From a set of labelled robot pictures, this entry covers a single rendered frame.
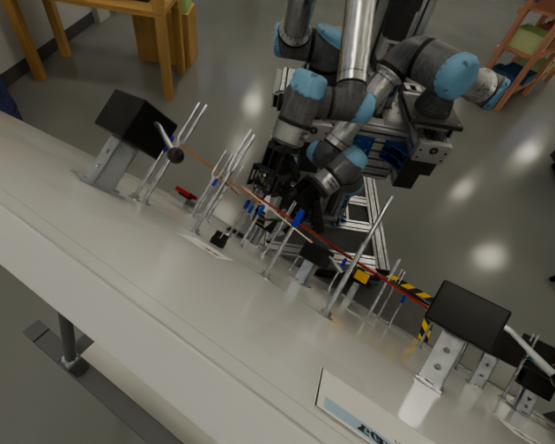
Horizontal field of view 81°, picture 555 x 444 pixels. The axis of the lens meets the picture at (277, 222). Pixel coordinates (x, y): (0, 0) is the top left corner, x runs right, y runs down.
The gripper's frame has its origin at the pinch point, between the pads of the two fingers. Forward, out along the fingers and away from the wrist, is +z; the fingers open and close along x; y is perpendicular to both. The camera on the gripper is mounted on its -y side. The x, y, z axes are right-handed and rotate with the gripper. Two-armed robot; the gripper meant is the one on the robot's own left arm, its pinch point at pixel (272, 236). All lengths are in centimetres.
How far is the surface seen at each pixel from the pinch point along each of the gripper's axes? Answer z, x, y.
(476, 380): -15, 55, -15
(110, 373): 57, 10, 5
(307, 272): -4.8, 41.0, 12.9
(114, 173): 1, 52, 44
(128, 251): -2, 69, 42
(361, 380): -7, 73, 30
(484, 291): -74, -60, -174
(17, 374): 140, -56, 2
